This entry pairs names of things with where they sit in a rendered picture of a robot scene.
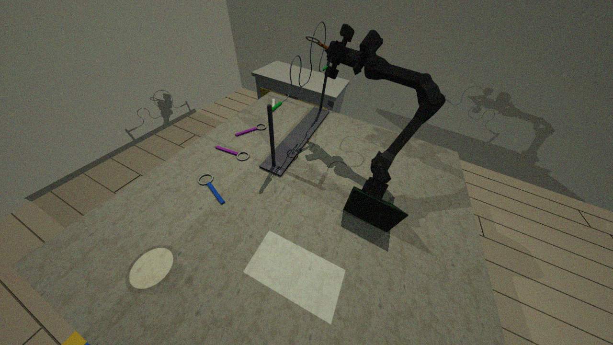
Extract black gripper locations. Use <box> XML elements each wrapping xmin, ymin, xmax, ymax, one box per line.
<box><xmin>325</xmin><ymin>23</ymin><xmax>355</xmax><ymax>79</ymax></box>

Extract grey loop with blue handle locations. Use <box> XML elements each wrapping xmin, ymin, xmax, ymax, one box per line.
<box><xmin>197</xmin><ymin>173</ymin><xmax>225</xmax><ymax>204</ymax></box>

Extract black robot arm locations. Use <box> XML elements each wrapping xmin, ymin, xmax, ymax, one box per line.
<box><xmin>327</xmin><ymin>30</ymin><xmax>446</xmax><ymax>201</ymax></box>

